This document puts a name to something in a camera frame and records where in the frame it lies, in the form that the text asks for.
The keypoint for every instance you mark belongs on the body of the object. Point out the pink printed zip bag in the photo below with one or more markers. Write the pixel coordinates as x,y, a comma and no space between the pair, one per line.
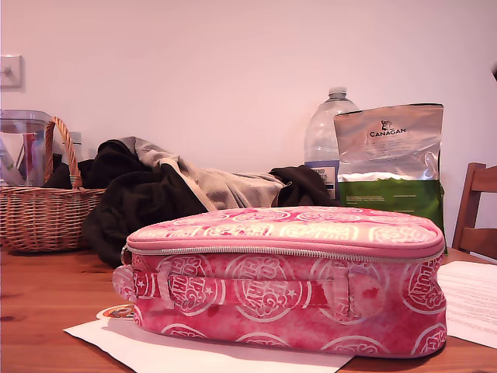
291,322

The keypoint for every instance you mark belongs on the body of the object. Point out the large clear water bottle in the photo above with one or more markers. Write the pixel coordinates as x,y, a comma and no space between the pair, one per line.
322,132

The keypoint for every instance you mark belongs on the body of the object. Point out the black jacket with grey lining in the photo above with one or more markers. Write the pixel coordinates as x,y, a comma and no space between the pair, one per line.
136,194

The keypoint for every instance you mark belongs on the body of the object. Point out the green and silver food pouch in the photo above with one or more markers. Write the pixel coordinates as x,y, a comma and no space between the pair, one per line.
388,155

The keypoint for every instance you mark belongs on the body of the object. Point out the clear jar with grey lid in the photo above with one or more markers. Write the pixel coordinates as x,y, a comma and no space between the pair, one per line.
76,145

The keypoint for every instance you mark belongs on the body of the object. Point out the blank white paper sheet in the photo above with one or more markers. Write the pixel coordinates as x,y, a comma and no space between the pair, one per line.
174,353

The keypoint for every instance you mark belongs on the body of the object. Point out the round orange white sticker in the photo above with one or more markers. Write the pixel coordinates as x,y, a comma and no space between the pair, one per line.
114,311

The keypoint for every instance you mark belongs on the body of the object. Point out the wicker basket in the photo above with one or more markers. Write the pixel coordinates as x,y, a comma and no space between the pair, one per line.
39,221

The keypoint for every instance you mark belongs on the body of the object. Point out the clear plastic container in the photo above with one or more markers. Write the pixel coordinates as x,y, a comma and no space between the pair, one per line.
23,147

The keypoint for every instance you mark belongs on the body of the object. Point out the wooden chair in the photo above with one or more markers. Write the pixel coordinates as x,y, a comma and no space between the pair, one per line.
477,241

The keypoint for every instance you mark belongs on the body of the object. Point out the printed white paper stack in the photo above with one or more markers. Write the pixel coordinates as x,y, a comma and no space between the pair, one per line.
470,303

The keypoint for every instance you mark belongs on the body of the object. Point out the white wall switch plate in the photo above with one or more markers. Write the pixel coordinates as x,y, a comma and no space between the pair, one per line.
11,72

